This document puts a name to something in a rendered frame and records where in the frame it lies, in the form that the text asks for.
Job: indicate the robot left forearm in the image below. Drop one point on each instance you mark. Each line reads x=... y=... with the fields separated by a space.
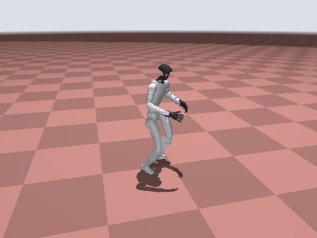
x=174 y=99

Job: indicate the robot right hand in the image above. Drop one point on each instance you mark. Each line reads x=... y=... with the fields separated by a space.
x=175 y=115

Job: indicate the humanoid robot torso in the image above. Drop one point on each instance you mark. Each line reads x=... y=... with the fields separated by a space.
x=161 y=89

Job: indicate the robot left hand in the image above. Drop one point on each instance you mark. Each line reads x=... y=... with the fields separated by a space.
x=183 y=104

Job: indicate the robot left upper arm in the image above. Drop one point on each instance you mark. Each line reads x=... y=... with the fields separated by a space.
x=167 y=93

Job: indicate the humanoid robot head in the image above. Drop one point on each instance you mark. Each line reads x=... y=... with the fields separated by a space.
x=166 y=69

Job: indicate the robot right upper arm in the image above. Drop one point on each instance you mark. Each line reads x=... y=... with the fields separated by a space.
x=152 y=88

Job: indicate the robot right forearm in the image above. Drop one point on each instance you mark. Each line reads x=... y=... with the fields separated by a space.
x=155 y=109

